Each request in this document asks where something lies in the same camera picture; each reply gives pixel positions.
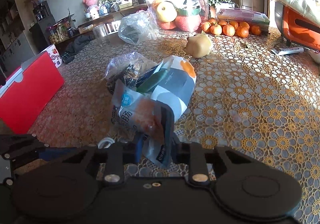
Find red apple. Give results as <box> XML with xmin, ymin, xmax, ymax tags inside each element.
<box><xmin>175</xmin><ymin>14</ymin><xmax>201</xmax><ymax>32</ymax></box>

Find pink purple box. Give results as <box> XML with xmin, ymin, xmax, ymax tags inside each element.
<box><xmin>216</xmin><ymin>8</ymin><xmax>270</xmax><ymax>32</ymax></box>

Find clear plastic fruit bin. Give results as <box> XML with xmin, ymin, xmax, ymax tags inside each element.
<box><xmin>146</xmin><ymin>0</ymin><xmax>209</xmax><ymax>31</ymax></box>

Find pink plush toy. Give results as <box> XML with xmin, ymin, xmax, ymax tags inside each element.
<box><xmin>83</xmin><ymin>0</ymin><xmax>99</xmax><ymax>19</ymax></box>

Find red cardboard box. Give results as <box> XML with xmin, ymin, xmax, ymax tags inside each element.
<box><xmin>1</xmin><ymin>51</ymin><xmax>64</xmax><ymax>134</ymax></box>

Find clear drinking glass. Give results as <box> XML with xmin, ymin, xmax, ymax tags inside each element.
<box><xmin>93</xmin><ymin>24</ymin><xmax>110</xmax><ymax>46</ymax></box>

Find pink mug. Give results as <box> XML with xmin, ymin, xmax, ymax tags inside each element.
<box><xmin>42</xmin><ymin>44</ymin><xmax>63</xmax><ymax>68</ymax></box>

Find clear bag dark contents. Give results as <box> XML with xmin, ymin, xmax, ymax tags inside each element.
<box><xmin>118</xmin><ymin>10</ymin><xmax>159</xmax><ymax>45</ymax></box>

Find pile of mandarins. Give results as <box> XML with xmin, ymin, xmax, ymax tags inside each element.
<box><xmin>200</xmin><ymin>18</ymin><xmax>263</xmax><ymax>38</ymax></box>

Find white tube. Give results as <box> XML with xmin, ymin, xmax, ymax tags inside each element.
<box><xmin>271</xmin><ymin>47</ymin><xmax>304</xmax><ymax>56</ymax></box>

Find orange grey appliance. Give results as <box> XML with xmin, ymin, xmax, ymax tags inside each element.
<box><xmin>274</xmin><ymin>2</ymin><xmax>320</xmax><ymax>51</ymax></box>

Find white usb cable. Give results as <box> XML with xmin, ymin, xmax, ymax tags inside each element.
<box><xmin>96</xmin><ymin>136</ymin><xmax>116</xmax><ymax>149</ymax></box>

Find lace tablecloth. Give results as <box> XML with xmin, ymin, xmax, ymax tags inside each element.
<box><xmin>29</xmin><ymin>28</ymin><xmax>319</xmax><ymax>223</ymax></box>

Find black cloth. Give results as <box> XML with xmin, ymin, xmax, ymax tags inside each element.
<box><xmin>65</xmin><ymin>34</ymin><xmax>95</xmax><ymax>56</ymax></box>

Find beige pig figurine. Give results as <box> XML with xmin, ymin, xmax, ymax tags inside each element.
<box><xmin>184</xmin><ymin>34</ymin><xmax>212</xmax><ymax>58</ymax></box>

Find green stick packet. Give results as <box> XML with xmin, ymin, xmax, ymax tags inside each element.
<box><xmin>136</xmin><ymin>69</ymin><xmax>169</xmax><ymax>93</ymax></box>

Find wooden tv sideboard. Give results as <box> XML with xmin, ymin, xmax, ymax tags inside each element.
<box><xmin>55</xmin><ymin>4</ymin><xmax>148</xmax><ymax>48</ymax></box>

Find clear bag black bits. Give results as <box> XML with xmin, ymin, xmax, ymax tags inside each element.
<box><xmin>105</xmin><ymin>52</ymin><xmax>162</xmax><ymax>94</ymax></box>

